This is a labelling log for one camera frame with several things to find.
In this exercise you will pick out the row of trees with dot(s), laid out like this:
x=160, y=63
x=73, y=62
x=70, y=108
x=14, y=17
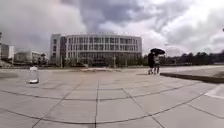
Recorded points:
x=196, y=58

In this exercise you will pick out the person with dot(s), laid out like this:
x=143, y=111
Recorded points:
x=157, y=63
x=151, y=61

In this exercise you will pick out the grey stone slab plaza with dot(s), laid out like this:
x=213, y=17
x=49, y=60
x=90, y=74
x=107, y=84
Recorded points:
x=100, y=96

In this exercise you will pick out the low pale building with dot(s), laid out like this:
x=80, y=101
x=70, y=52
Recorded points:
x=28, y=56

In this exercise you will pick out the white bollard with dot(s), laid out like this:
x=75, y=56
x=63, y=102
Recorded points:
x=33, y=75

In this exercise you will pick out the dark stone kerb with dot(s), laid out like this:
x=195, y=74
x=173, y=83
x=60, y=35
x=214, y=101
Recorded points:
x=193, y=77

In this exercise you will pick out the white multi-storey building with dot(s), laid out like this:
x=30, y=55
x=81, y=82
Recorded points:
x=100, y=46

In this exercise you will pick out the grey building with balconies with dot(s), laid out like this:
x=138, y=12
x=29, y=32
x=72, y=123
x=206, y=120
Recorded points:
x=6, y=51

